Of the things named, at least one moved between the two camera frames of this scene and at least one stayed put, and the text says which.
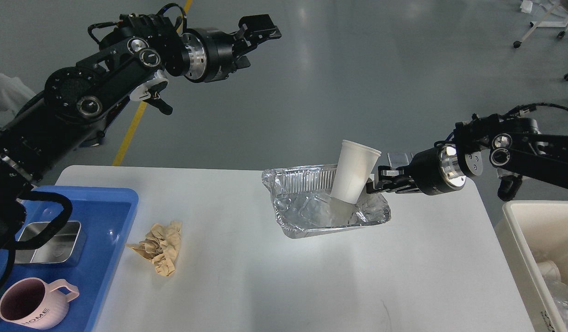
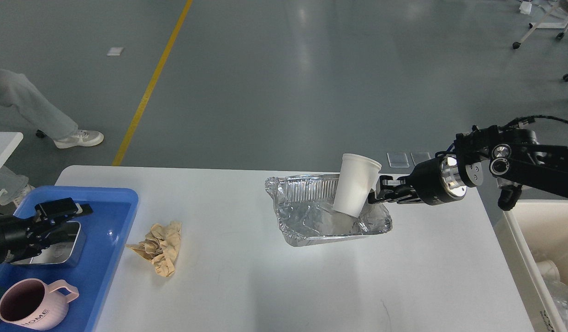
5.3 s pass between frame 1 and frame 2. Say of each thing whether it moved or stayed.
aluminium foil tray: moved
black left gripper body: moved
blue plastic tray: stayed
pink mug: stayed
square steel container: stayed
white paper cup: moved
